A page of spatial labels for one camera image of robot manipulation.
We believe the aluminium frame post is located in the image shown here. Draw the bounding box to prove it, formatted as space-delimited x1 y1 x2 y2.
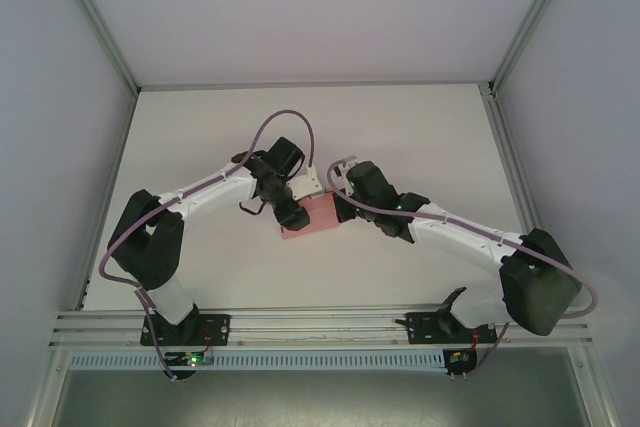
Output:
48 0 140 94
489 0 577 94

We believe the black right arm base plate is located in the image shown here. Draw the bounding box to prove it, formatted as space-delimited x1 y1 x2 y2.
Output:
394 311 499 347

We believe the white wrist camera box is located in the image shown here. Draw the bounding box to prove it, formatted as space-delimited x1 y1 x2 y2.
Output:
335 155 362 178
286 170 325 202

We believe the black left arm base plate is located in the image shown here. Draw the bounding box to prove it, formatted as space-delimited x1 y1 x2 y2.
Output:
139 312 233 348

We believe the aluminium mounting rail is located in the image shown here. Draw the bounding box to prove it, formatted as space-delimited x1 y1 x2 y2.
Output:
47 307 595 349

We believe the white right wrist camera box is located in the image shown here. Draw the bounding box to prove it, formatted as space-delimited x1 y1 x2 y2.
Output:
335 155 362 178

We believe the pink paper box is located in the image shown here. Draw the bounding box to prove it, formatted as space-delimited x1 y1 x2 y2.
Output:
279 191 342 242

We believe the white slotted cable duct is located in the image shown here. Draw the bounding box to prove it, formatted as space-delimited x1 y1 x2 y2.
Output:
69 350 447 372

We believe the aluminium table side rail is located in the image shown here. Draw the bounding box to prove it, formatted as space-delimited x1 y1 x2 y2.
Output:
478 82 562 307
75 90 139 312

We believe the circuit board with green light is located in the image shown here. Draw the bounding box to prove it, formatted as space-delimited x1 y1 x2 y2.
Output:
166 352 214 368

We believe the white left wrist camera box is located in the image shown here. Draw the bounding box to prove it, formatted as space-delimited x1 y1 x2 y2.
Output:
286 170 325 202

